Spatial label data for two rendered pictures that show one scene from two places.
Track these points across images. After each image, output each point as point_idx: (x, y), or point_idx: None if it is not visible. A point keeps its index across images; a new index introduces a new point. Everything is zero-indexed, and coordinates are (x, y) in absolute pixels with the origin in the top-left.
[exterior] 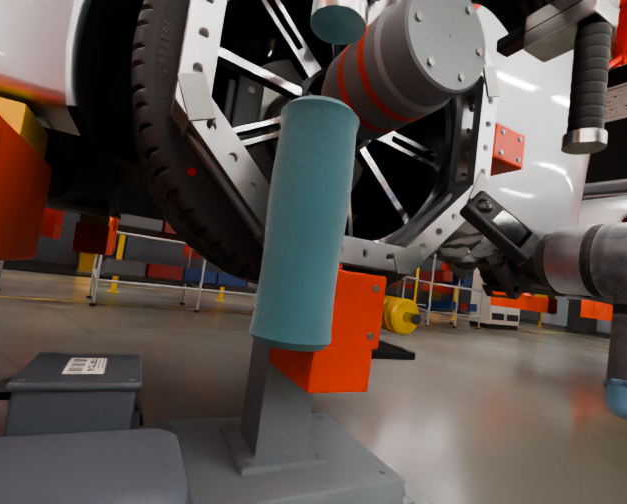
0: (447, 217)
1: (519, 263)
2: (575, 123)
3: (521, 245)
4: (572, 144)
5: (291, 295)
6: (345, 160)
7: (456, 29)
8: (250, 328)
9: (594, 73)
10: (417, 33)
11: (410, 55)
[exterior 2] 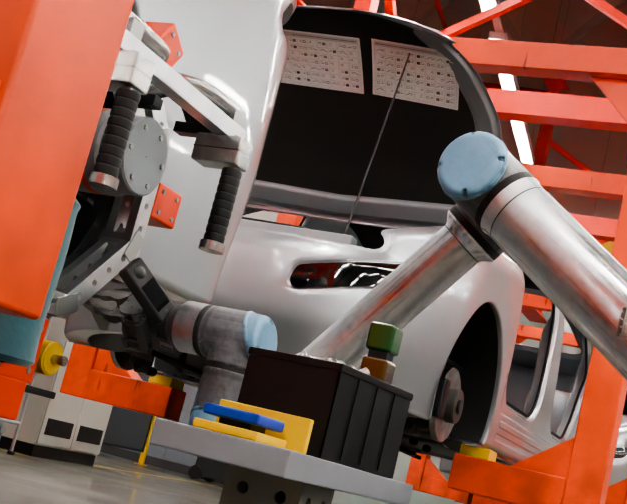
0: (103, 270)
1: (155, 324)
2: (209, 234)
3: (160, 309)
4: (204, 248)
5: (23, 326)
6: (69, 239)
7: (151, 152)
8: None
9: (225, 203)
10: (128, 157)
11: (120, 170)
